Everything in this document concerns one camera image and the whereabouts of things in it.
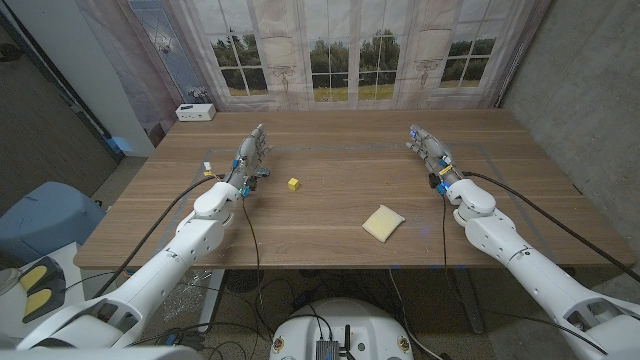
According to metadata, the black yellow foot pedal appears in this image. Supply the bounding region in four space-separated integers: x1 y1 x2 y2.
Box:
18 255 67 325

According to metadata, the blue plastic bin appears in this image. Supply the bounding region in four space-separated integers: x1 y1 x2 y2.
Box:
0 180 107 266

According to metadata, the thin black left hand wire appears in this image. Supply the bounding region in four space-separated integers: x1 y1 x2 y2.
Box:
241 196 276 341

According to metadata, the black floor power strip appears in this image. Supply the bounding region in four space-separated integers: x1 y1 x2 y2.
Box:
164 330 207 352

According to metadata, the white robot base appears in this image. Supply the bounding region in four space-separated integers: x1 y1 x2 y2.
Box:
268 297 415 360

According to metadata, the grey table leg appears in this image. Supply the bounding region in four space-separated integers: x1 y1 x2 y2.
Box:
452 269 486 335

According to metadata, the thin black right hand wire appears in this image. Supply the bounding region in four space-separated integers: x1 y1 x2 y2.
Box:
440 193 469 301

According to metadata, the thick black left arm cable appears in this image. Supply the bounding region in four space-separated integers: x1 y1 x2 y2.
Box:
92 173 226 300

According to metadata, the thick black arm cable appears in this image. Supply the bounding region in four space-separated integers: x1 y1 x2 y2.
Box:
92 173 226 300
462 171 640 284

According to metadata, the printed window backdrop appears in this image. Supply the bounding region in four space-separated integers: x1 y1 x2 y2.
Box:
74 0 551 112

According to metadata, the yellow sponge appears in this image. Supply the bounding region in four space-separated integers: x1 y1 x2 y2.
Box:
361 204 407 244

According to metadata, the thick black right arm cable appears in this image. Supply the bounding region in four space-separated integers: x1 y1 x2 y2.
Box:
462 171 640 284

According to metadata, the thin black hand wire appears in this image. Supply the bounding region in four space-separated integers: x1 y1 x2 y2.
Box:
241 196 276 341
440 193 469 301

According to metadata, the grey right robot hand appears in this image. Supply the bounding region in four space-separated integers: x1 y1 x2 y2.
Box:
405 124 464 195

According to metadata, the black round floor object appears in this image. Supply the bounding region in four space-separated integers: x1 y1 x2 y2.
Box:
223 269 265 295

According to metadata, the white power box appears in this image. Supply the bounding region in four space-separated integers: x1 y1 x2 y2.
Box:
175 103 217 123

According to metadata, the white table leg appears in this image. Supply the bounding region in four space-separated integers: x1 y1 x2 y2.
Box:
198 269 226 334

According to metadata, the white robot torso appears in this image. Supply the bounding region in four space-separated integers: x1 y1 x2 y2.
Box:
0 346 204 360

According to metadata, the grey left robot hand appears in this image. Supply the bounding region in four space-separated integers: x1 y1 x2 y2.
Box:
223 123 274 197

